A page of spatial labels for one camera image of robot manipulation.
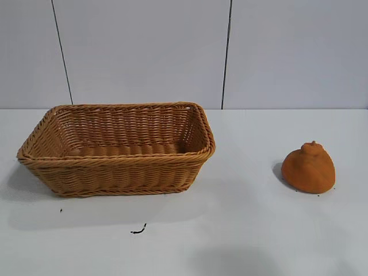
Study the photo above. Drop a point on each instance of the orange toy fruit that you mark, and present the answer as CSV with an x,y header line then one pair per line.
x,y
309,171

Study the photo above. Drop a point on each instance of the brown woven wicker basket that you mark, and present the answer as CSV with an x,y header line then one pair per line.
x,y
115,172

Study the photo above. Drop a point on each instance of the small black curved scrap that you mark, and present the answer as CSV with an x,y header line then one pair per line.
x,y
142,229

